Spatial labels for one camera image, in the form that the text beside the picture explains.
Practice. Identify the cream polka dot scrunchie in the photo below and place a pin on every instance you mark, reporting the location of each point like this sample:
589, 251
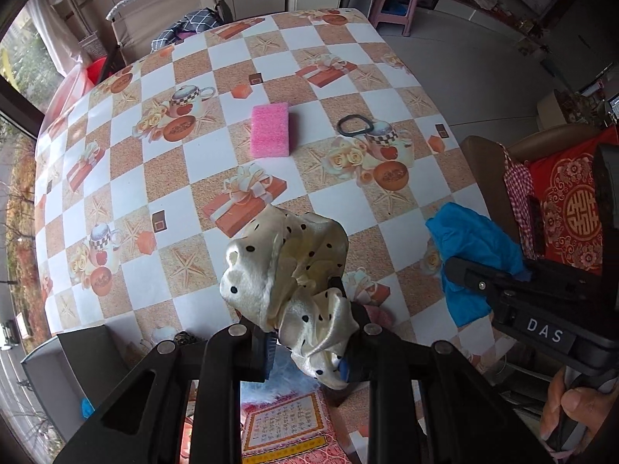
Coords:
278, 277

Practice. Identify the light blue fluffy scrunchie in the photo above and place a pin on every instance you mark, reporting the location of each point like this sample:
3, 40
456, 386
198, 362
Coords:
285, 380

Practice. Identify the red checkered cloth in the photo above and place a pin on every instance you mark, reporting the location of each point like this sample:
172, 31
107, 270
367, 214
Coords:
519, 186

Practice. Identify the leopard print scrunchie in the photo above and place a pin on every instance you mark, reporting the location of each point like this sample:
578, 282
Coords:
184, 338

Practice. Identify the pink patterned carton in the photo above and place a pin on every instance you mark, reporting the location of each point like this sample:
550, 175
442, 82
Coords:
297, 428

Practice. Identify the right hand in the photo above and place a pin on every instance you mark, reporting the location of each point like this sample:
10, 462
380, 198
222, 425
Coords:
586, 406

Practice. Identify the folding cot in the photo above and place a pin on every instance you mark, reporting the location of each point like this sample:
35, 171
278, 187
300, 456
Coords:
135, 23

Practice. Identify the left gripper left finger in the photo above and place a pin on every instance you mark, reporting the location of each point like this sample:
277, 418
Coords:
142, 420

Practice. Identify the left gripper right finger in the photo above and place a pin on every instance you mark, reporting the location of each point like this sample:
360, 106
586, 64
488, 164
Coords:
428, 404

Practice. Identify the pink sponge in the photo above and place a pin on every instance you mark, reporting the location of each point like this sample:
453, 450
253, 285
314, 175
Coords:
270, 131

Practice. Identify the white open storage box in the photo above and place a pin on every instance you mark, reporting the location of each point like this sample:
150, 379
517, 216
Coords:
72, 367

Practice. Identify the brown chair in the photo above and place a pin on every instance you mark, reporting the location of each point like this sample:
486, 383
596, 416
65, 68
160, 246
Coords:
486, 162

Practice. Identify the red embroidered cushion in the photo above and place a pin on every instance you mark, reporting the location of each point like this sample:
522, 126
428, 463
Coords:
564, 185

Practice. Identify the checkered tablecloth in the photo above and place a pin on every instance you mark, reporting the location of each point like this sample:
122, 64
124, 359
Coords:
141, 185

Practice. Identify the pink fuzzy sock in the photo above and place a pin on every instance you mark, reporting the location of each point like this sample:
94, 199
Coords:
379, 316

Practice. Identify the pink plastic basin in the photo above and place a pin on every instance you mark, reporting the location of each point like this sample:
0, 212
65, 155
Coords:
71, 90

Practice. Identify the pink plastic stool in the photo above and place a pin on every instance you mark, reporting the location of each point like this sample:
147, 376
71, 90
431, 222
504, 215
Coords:
398, 12

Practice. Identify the plaid cloth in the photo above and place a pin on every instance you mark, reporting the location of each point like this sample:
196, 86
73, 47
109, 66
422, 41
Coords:
190, 24

